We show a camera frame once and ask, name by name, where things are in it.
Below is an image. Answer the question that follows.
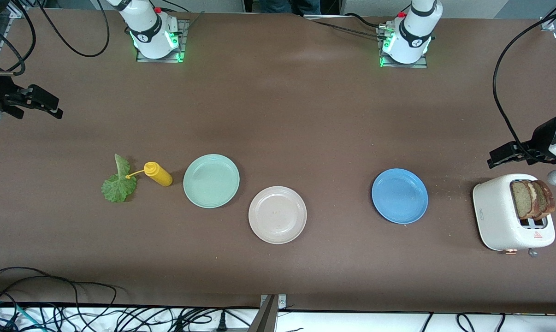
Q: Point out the brown bread slice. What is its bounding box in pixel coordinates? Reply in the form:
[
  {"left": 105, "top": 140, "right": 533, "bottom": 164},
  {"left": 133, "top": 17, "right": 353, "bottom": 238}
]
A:
[
  {"left": 510, "top": 180, "right": 539, "bottom": 220},
  {"left": 532, "top": 179, "right": 556, "bottom": 217}
]

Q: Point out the green lettuce leaf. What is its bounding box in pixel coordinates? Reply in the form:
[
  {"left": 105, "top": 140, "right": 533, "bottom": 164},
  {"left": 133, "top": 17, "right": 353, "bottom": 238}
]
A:
[{"left": 101, "top": 154, "right": 137, "bottom": 203}]

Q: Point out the yellow squeeze bottle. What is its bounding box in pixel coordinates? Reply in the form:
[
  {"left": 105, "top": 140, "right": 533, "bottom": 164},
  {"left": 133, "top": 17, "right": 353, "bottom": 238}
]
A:
[{"left": 125, "top": 161, "right": 173, "bottom": 187}]

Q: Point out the blue plate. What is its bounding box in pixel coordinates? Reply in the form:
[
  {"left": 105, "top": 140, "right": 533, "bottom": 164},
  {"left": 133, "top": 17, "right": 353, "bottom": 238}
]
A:
[{"left": 372, "top": 168, "right": 429, "bottom": 225}]

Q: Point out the mint green plate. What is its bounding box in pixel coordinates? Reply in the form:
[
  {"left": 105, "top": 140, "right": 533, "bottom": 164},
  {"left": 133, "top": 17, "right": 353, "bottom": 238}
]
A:
[{"left": 183, "top": 154, "right": 240, "bottom": 209}]

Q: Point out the beige plate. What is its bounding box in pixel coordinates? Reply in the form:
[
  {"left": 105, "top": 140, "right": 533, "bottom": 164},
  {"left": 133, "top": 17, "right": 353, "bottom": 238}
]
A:
[{"left": 248, "top": 186, "right": 308, "bottom": 244}]

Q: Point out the white toaster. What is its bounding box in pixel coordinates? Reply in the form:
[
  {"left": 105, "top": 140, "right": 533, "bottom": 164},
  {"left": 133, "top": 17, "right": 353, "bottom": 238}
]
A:
[{"left": 473, "top": 173, "right": 556, "bottom": 255}]

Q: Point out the aluminium corner profile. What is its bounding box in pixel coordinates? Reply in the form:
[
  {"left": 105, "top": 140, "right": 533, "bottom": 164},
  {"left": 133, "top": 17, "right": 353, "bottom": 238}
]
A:
[{"left": 538, "top": 0, "right": 556, "bottom": 32}]

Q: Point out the person in blue jeans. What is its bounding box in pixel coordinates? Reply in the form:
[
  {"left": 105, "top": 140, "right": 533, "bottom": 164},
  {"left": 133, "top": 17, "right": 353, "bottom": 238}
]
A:
[{"left": 259, "top": 0, "right": 322, "bottom": 15}]

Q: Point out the aluminium table frame rail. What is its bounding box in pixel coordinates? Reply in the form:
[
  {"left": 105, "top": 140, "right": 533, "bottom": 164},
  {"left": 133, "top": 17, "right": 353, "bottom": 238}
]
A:
[{"left": 0, "top": 7, "right": 30, "bottom": 63}]

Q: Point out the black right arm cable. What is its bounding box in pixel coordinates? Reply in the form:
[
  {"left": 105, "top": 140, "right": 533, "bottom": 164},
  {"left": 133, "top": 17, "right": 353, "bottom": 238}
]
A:
[
  {"left": 0, "top": 0, "right": 36, "bottom": 77},
  {"left": 36, "top": 0, "right": 111, "bottom": 58}
]

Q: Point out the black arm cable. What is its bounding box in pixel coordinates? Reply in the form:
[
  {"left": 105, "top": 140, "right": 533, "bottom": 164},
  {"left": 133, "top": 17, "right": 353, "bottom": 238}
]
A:
[
  {"left": 0, "top": 0, "right": 36, "bottom": 77},
  {"left": 36, "top": 0, "right": 111, "bottom": 58},
  {"left": 492, "top": 14, "right": 556, "bottom": 164}
]

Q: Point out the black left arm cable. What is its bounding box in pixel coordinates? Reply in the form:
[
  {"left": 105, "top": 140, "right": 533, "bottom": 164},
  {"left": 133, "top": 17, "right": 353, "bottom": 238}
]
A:
[{"left": 492, "top": 14, "right": 556, "bottom": 164}]

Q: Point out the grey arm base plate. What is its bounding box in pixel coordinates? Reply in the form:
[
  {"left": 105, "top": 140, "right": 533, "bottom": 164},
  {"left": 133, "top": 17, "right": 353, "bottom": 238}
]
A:
[
  {"left": 377, "top": 25, "right": 428, "bottom": 69},
  {"left": 136, "top": 18, "right": 189, "bottom": 63}
]

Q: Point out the long black looped cable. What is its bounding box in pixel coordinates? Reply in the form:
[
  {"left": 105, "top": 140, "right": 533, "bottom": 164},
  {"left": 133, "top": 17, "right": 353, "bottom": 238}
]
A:
[{"left": 0, "top": 267, "right": 117, "bottom": 332}]

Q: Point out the black base cable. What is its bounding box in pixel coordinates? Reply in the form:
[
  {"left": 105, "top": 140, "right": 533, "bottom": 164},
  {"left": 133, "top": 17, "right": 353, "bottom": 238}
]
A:
[
  {"left": 345, "top": 13, "right": 389, "bottom": 29},
  {"left": 306, "top": 18, "right": 389, "bottom": 40}
]

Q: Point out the teal cable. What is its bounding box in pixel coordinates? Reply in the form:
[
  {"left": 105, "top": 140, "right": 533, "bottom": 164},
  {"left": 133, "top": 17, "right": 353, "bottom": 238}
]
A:
[{"left": 0, "top": 300, "right": 36, "bottom": 332}]

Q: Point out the aluminium camera post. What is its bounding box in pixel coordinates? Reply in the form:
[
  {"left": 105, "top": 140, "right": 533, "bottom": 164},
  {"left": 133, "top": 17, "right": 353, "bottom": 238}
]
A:
[{"left": 248, "top": 294, "right": 288, "bottom": 332}]

